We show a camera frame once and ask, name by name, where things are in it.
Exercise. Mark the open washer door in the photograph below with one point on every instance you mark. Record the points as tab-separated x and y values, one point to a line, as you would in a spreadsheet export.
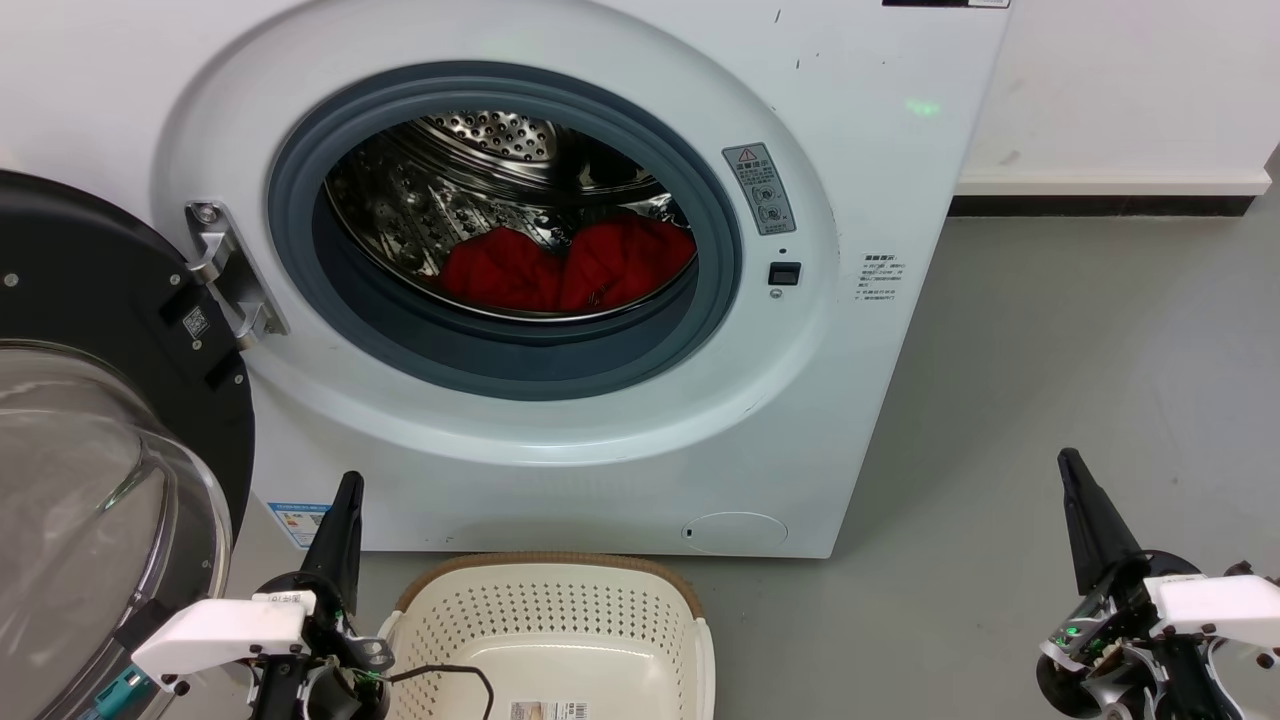
110	300

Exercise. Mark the QR code sticker on door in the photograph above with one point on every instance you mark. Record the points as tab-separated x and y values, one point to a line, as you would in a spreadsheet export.
196	323

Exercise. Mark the barcode label sticker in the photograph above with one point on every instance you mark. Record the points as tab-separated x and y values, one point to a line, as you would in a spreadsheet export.
550	711

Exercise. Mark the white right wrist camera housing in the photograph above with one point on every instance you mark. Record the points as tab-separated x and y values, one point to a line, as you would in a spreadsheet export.
1215	605

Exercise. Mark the silver metal door hinge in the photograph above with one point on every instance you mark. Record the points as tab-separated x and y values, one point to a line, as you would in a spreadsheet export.
232	270

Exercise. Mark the dark washing machine display panel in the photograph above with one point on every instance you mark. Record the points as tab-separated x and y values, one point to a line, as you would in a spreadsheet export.
945	3

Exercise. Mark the grey rubber door gasket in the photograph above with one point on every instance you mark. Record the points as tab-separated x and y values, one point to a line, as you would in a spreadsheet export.
500	370

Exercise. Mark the stainless steel washing machine drum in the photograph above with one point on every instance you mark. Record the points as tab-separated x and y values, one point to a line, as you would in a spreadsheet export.
450	200

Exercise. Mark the red garment with white trim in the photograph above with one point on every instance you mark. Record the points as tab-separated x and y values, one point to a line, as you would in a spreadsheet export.
500	272

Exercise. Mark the black door latch socket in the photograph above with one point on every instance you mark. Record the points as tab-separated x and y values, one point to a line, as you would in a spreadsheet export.
785	273

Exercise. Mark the round white filter cover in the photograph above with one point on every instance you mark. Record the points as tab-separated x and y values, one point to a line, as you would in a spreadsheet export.
735	532

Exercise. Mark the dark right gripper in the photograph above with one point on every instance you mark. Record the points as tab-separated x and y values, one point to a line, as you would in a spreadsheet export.
1120	650

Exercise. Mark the grey warning label sticker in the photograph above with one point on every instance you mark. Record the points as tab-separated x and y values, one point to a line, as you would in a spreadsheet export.
760	190

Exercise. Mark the small printed text label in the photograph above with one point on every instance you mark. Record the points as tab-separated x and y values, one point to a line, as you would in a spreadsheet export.
882	277

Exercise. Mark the white front-load washing machine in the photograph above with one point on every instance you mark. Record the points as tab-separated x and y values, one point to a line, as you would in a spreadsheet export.
850	400

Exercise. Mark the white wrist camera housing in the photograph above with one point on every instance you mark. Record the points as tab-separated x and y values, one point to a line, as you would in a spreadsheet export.
1215	605
220	630

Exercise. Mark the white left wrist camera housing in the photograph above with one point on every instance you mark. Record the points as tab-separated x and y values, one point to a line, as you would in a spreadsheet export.
220	630

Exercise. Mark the cream perforated plastic laundry basket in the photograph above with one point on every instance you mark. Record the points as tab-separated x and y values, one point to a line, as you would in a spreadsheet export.
560	620

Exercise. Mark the white and black wall baseboard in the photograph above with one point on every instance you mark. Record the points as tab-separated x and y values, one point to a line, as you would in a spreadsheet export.
1100	195

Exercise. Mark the blue white energy label sticker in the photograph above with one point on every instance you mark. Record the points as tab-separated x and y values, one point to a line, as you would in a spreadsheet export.
298	522

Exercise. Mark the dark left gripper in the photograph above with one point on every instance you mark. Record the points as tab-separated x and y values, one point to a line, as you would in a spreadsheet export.
335	670

